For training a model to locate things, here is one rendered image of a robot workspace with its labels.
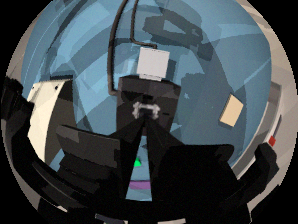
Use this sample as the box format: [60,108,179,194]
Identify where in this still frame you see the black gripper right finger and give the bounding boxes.
[146,117,234,201]

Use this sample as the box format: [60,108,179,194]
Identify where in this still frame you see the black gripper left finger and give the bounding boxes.
[56,117,144,198]

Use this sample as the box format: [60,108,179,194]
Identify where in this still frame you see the small green block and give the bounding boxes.
[134,157,141,167]

